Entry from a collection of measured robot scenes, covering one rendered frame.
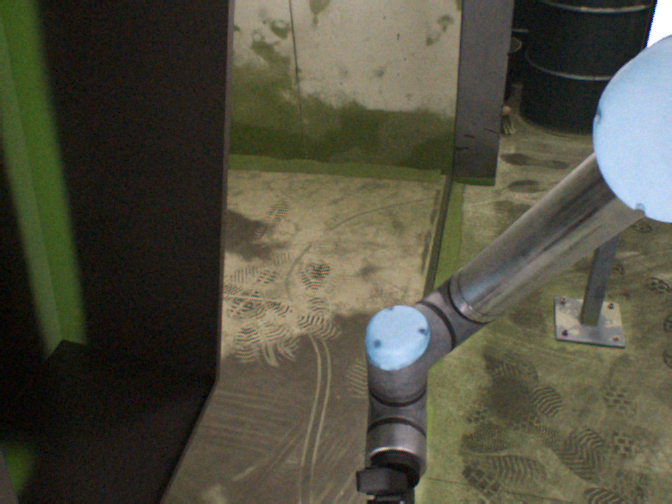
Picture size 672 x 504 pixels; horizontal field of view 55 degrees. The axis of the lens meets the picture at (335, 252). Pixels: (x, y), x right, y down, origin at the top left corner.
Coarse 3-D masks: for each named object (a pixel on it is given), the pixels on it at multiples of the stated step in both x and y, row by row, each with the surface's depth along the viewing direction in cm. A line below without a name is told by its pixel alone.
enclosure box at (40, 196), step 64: (0, 0) 92; (64, 0) 90; (128, 0) 88; (192, 0) 86; (0, 64) 96; (64, 64) 96; (128, 64) 94; (192, 64) 92; (0, 128) 99; (64, 128) 103; (128, 128) 101; (192, 128) 98; (0, 192) 103; (64, 192) 112; (128, 192) 109; (192, 192) 106; (0, 256) 107; (64, 256) 121; (128, 256) 118; (192, 256) 115; (0, 320) 112; (64, 320) 133; (128, 320) 129; (192, 320) 125; (0, 384) 117; (64, 384) 128; (128, 384) 130; (192, 384) 132; (0, 448) 53; (64, 448) 117; (128, 448) 119
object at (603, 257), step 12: (612, 240) 182; (600, 252) 185; (612, 252) 184; (600, 264) 188; (612, 264) 187; (600, 276) 190; (588, 288) 195; (600, 288) 193; (588, 300) 197; (600, 300) 196; (588, 312) 199; (600, 312) 199; (588, 324) 202
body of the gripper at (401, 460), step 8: (384, 456) 90; (392, 456) 90; (400, 456) 90; (376, 464) 90; (384, 464) 90; (392, 464) 89; (400, 464) 89; (408, 464) 89; (416, 464) 91; (408, 472) 90; (416, 472) 90; (408, 480) 91; (416, 480) 91; (408, 488) 92; (376, 496) 86; (384, 496) 86; (392, 496) 85; (400, 496) 85; (408, 496) 91
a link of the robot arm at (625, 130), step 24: (648, 48) 45; (624, 72) 43; (648, 72) 42; (624, 96) 43; (648, 96) 42; (600, 120) 46; (624, 120) 44; (648, 120) 43; (600, 144) 46; (624, 144) 45; (648, 144) 43; (600, 168) 47; (624, 168) 45; (648, 168) 44; (624, 192) 46; (648, 192) 44; (648, 216) 45
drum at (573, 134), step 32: (544, 0) 280; (576, 0) 268; (608, 0) 263; (640, 0) 263; (544, 32) 286; (576, 32) 274; (608, 32) 270; (640, 32) 272; (544, 64) 292; (576, 64) 282; (608, 64) 278; (544, 96) 299; (576, 96) 289; (544, 128) 307; (576, 128) 298
